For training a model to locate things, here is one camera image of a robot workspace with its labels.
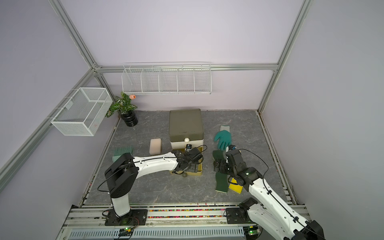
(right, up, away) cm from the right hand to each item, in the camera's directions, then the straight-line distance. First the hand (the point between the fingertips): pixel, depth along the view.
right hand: (220, 162), depth 82 cm
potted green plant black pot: (-58, +33, +9) cm, 67 cm away
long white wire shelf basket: (-34, +52, +17) cm, 64 cm away
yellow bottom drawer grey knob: (-20, -8, +2) cm, 22 cm away
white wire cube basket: (-77, +27, 0) cm, 81 cm away
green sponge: (0, +2, +12) cm, 12 cm away
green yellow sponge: (+1, -12, +1) cm, 12 cm away
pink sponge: (-41, +6, +17) cm, 45 cm away
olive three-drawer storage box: (-19, +19, +3) cm, 27 cm away
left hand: (-17, -4, +5) cm, 19 cm away
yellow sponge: (+9, -14, -1) cm, 17 cm away
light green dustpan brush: (-65, +3, +17) cm, 67 cm away
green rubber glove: (+6, +12, +21) cm, 25 cm away
